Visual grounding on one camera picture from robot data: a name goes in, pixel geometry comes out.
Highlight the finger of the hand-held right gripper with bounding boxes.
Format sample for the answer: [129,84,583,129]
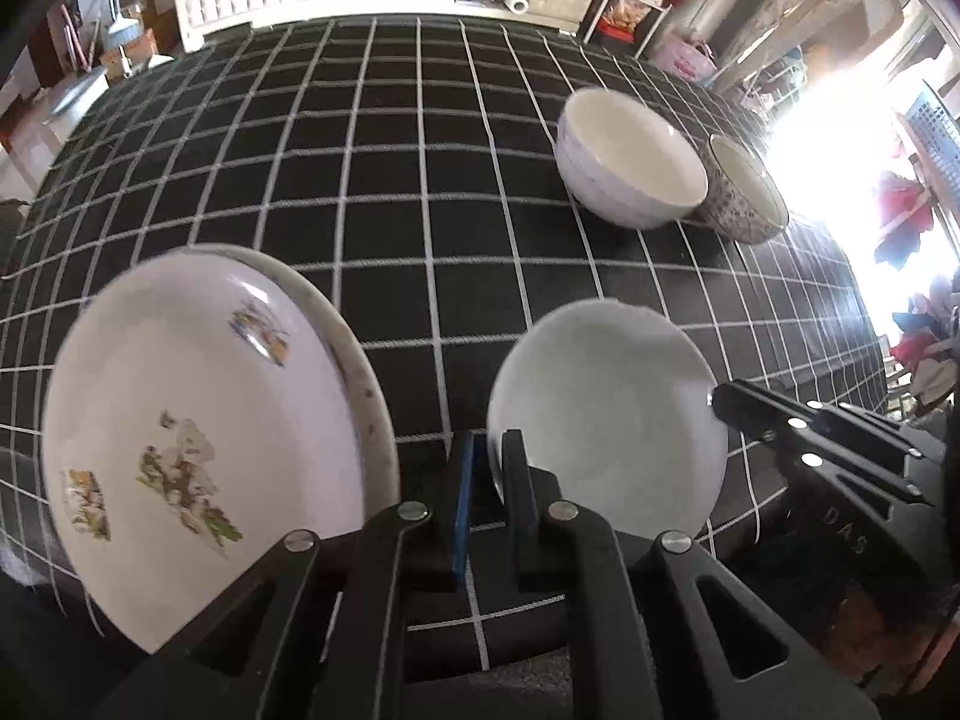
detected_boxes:
[808,399,947,460]
[711,381,925,505]

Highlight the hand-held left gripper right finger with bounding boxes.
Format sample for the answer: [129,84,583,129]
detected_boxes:
[502,431,878,720]

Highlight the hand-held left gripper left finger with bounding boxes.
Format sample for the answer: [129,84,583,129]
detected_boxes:
[97,431,478,720]

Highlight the white plate with pink flowers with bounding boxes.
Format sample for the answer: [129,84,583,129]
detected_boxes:
[217,244,402,526]

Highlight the white bowl with floral outside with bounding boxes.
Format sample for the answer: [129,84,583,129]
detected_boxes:
[486,298,728,541]

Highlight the small white plate floral print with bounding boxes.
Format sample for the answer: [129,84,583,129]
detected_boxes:
[41,244,368,653]

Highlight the red clothing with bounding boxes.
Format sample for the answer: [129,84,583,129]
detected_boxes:
[874,171,935,267]

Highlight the dark speckled patterned bowl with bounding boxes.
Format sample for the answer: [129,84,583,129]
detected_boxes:
[690,133,791,245]

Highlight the plain white bowl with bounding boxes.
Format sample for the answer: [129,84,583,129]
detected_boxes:
[555,87,710,230]

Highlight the blue plastic basket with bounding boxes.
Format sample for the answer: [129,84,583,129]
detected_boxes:
[896,82,960,207]

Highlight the black white checked tablecloth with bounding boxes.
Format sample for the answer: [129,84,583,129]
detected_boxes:
[0,15,893,691]

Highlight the standing arched mirror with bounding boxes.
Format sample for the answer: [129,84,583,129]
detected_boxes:
[712,0,905,95]

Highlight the grey broom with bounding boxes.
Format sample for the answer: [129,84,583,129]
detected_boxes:
[101,0,151,80]

